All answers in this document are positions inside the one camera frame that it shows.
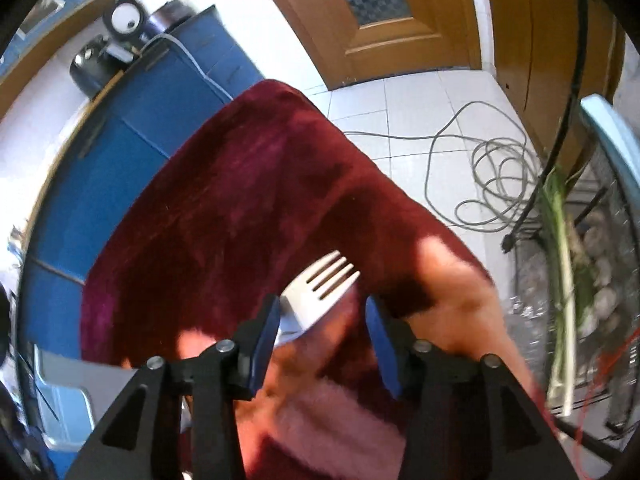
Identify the blue kitchen cabinet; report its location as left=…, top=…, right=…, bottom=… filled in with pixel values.
left=16, top=6, right=262, bottom=359

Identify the green leek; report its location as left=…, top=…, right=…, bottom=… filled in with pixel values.
left=538, top=168, right=582, bottom=417

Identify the wooden door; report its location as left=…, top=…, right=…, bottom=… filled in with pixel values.
left=273, top=0, right=482, bottom=90

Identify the dark cooking pot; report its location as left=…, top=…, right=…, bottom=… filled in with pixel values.
left=144, top=0, right=196, bottom=37

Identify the white power cord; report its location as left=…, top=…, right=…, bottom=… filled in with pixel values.
left=139, top=32, right=236, bottom=102

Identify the red pink floral blanket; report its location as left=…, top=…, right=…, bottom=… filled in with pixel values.
left=79, top=78, right=547, bottom=480

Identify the light blue plastic bin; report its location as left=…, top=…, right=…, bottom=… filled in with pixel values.
left=34, top=346, right=136, bottom=453

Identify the grey coiled cable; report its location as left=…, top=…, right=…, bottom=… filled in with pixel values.
left=344, top=100, right=544, bottom=233

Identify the silver fork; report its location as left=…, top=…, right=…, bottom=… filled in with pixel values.
left=274, top=250, right=360, bottom=348

